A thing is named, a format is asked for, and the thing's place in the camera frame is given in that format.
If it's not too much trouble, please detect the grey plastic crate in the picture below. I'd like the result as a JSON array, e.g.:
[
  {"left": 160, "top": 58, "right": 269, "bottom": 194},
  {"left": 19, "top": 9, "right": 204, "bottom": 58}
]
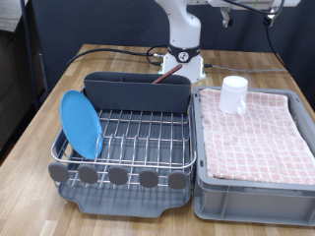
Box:
[{"left": 191, "top": 86, "right": 315, "bottom": 227}]

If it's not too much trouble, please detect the black camera cable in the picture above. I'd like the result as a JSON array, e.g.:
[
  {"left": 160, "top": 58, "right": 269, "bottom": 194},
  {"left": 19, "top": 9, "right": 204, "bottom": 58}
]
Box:
[{"left": 224, "top": 0, "right": 286, "bottom": 16}]

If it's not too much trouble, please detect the pink checked towel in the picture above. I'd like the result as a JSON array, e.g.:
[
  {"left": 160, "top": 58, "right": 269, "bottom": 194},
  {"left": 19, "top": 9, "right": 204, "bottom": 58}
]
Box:
[{"left": 198, "top": 88, "right": 315, "bottom": 186}]

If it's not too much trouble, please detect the thin black hanging cable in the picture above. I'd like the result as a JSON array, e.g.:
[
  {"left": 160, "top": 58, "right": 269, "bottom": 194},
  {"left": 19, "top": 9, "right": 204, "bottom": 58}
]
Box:
[{"left": 264, "top": 26, "right": 291, "bottom": 73}]

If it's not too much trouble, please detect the white mug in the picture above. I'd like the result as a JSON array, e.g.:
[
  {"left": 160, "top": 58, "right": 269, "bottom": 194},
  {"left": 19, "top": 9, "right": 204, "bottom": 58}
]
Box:
[{"left": 219, "top": 76, "right": 249, "bottom": 116}]

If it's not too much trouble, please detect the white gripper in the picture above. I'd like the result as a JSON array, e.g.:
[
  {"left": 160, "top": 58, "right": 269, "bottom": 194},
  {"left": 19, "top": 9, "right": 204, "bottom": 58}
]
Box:
[{"left": 206, "top": 0, "right": 301, "bottom": 29}]

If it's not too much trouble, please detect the dark wooden cabinet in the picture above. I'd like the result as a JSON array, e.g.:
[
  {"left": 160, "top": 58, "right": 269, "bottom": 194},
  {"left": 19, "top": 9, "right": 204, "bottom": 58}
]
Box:
[{"left": 0, "top": 0, "right": 45, "bottom": 151}]

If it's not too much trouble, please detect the thick black cable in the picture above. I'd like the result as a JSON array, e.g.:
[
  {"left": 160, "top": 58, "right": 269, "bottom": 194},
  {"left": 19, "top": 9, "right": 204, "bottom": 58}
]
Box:
[{"left": 66, "top": 44, "right": 170, "bottom": 68}]

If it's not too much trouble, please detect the grey dish rack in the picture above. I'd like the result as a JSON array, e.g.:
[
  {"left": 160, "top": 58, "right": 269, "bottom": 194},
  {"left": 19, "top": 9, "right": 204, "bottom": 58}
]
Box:
[{"left": 52, "top": 88, "right": 195, "bottom": 219}]

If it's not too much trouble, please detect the metal wire dish rack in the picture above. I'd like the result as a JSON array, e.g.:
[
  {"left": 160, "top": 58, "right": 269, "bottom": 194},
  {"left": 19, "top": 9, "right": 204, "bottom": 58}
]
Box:
[{"left": 47, "top": 88, "right": 197, "bottom": 193}]

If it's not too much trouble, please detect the reddish brown wooden spoon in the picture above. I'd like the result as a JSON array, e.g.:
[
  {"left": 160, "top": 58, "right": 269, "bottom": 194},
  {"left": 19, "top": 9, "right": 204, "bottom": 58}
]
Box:
[{"left": 151, "top": 63, "right": 183, "bottom": 85}]

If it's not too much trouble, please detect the dark metal pole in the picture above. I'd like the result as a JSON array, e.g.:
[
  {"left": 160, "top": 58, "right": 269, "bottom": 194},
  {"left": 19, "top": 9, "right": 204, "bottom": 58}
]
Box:
[{"left": 19, "top": 0, "right": 40, "bottom": 111}]

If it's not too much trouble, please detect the blue plastic plate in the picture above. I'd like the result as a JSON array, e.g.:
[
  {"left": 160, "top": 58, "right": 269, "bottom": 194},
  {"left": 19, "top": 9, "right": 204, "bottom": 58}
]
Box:
[{"left": 59, "top": 89, "right": 104, "bottom": 160}]

